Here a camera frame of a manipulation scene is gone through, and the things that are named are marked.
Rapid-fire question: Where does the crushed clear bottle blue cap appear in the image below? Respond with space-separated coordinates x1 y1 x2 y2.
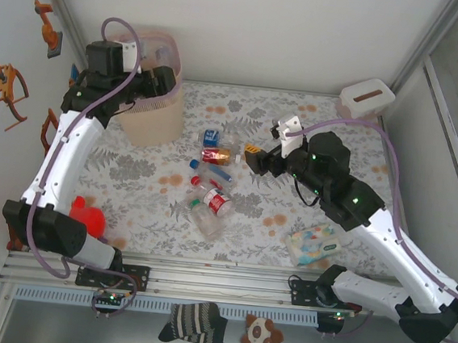
187 158 237 187

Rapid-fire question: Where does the beige bin with pink liner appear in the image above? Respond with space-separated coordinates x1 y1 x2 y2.
105 22 193 152

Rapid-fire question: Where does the bottle red yellow label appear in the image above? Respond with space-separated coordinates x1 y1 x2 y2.
200 144 243 168

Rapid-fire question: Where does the clear bottle blue white label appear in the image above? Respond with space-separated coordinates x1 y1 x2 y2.
196 127 242 150

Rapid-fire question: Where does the clear bottle red white label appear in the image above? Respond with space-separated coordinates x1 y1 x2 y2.
201 187 235 218

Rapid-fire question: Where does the crushed clear bottle red cap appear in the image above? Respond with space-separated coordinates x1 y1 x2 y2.
189 174 236 193

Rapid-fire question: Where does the soft tissue pack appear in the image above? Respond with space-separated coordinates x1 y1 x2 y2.
284 220 345 271

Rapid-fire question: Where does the white pink tissue box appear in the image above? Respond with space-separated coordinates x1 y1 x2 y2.
336 74 398 126

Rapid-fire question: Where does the clear bottle green cap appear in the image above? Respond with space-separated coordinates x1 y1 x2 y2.
184 197 227 243

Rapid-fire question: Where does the red plush toy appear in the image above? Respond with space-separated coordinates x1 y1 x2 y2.
66 195 109 241

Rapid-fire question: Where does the brown white plush toy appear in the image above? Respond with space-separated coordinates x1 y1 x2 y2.
240 312 287 343

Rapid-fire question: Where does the black white striped sock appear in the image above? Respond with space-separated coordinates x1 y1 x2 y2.
157 296 230 343

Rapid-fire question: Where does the small circuit board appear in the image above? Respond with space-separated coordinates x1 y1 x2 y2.
92 290 124 307

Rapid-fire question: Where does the blue orange wall model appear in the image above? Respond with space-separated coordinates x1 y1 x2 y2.
69 62 85 90

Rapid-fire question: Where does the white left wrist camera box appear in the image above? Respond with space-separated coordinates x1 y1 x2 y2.
109 38 145 74

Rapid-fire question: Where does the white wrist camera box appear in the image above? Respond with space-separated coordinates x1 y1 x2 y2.
267 112 305 161
109 38 145 74

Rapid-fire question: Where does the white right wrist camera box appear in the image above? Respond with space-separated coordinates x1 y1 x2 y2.
267 112 305 161

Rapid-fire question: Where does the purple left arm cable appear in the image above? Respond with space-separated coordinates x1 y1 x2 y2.
16 10 165 322

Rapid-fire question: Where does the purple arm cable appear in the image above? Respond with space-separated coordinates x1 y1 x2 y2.
268 111 458 343
16 10 165 322

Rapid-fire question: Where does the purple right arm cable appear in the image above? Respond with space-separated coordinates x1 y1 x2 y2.
268 111 458 343

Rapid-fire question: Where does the aluminium corner post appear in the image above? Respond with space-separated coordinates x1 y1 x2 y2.
26 0 108 83
390 0 458 101

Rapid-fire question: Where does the orange claw wall model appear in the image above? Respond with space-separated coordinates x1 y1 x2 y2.
0 62 33 133

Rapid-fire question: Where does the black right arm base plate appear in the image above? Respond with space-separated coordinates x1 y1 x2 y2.
288 278 365 313

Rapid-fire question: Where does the white window frame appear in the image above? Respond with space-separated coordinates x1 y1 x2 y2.
405 52 458 247

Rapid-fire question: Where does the aluminium table rail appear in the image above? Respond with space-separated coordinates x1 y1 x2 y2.
0 238 445 324

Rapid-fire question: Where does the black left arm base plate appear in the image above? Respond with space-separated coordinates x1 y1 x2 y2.
74 259 152 294

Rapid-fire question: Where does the white slotted cable duct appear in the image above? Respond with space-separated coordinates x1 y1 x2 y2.
11 283 320 328

